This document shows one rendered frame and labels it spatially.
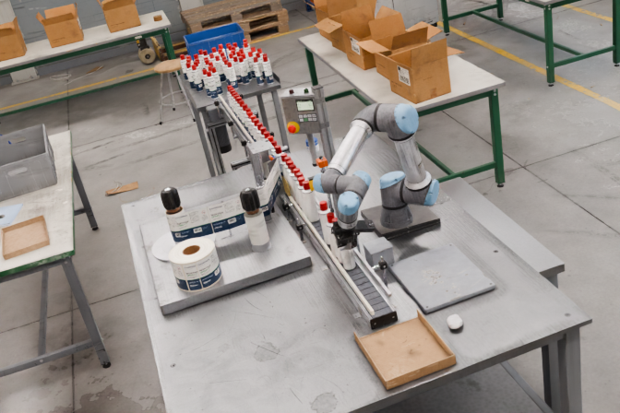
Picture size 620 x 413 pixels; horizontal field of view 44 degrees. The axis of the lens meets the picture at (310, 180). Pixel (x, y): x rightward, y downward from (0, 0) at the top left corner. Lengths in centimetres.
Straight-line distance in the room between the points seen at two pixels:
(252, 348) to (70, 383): 182
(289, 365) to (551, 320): 95
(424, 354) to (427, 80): 251
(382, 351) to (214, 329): 71
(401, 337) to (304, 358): 36
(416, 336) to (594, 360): 135
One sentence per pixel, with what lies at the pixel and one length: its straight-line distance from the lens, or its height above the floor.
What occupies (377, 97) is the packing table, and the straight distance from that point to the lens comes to 514.
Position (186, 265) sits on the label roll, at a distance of 321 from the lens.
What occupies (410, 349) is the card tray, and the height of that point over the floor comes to 83.
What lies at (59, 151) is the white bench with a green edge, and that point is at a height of 80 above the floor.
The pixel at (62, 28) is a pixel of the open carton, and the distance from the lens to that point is 860.
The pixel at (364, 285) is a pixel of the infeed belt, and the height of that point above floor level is 88.
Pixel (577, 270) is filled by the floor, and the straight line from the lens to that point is 458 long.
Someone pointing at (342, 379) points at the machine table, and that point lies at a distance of 273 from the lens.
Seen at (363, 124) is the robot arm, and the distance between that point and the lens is 305.
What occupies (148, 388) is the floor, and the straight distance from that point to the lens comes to 431.
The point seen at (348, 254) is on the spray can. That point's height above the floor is 96.
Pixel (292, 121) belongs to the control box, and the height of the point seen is 136.
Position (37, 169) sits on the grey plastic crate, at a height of 94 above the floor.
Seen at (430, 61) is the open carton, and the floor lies 103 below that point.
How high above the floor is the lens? 263
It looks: 26 degrees down
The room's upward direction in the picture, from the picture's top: 12 degrees counter-clockwise
